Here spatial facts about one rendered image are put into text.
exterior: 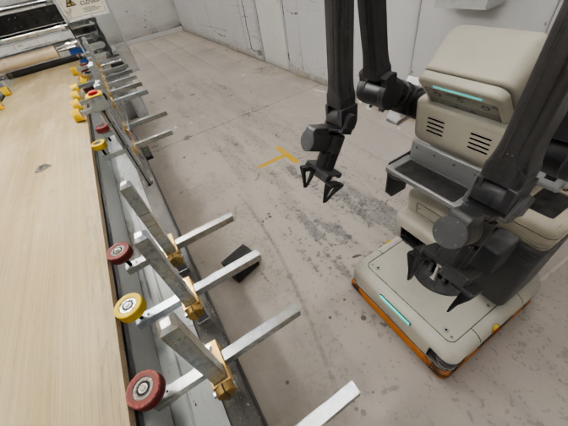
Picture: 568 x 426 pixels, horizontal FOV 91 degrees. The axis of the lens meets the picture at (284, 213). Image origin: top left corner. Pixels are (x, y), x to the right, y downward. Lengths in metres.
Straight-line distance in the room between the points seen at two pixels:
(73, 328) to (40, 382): 0.13
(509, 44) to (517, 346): 1.47
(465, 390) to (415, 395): 0.22
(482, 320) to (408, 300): 0.30
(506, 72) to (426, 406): 1.37
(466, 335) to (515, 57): 1.10
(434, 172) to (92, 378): 1.05
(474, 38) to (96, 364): 1.16
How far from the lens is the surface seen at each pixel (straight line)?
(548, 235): 1.24
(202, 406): 1.06
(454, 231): 0.54
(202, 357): 0.69
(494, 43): 0.79
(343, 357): 1.67
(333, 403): 0.76
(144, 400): 0.81
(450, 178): 0.91
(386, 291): 1.52
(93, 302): 1.05
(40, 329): 1.11
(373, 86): 0.88
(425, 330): 1.47
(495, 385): 1.79
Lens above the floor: 1.58
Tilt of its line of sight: 44 degrees down
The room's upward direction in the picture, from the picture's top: 12 degrees counter-clockwise
